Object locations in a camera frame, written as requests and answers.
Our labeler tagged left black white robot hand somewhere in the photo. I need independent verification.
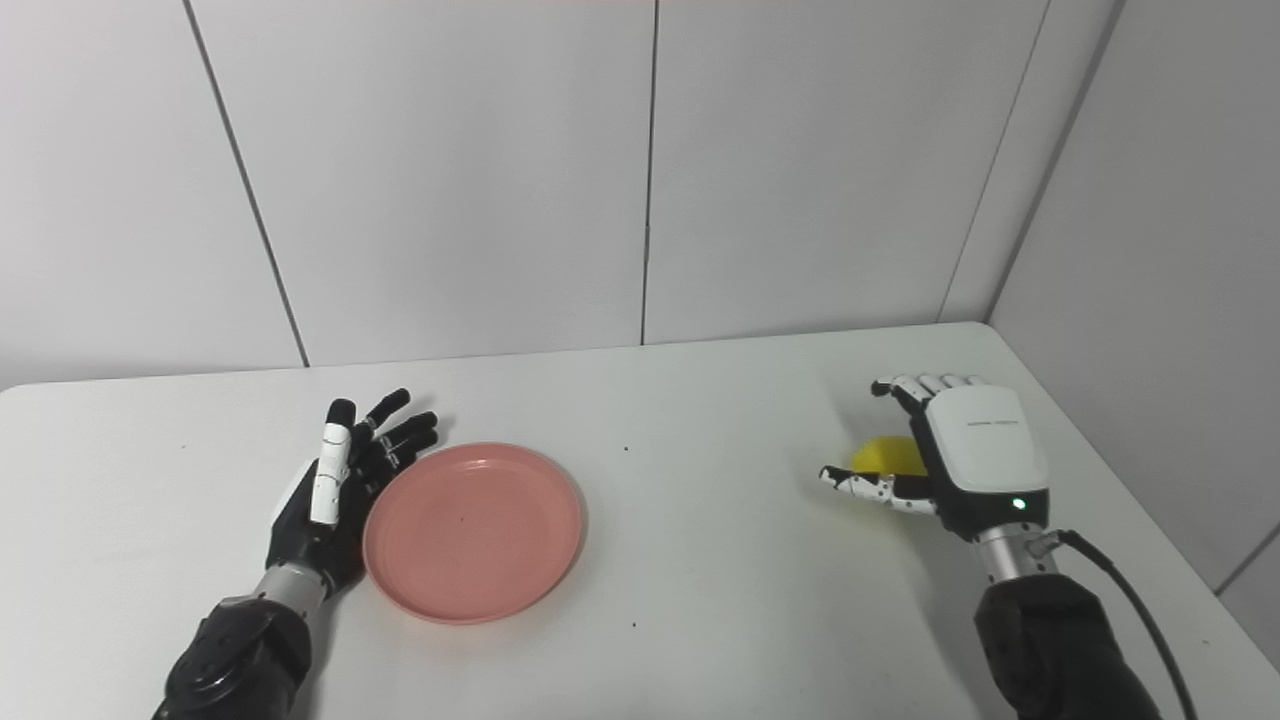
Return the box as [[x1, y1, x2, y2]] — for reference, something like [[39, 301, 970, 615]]
[[265, 387, 440, 603]]

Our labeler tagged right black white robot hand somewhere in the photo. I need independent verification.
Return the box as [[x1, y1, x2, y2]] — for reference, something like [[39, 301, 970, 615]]
[[818, 373, 1052, 544]]

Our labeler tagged yellow lemon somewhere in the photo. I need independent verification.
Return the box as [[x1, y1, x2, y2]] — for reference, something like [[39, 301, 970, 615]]
[[850, 434, 930, 480]]

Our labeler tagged pink round plate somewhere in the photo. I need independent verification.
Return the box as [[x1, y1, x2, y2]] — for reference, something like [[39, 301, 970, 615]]
[[361, 442, 586, 627]]

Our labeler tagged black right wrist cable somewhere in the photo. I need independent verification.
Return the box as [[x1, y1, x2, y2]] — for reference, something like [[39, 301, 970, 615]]
[[1030, 529, 1202, 720]]

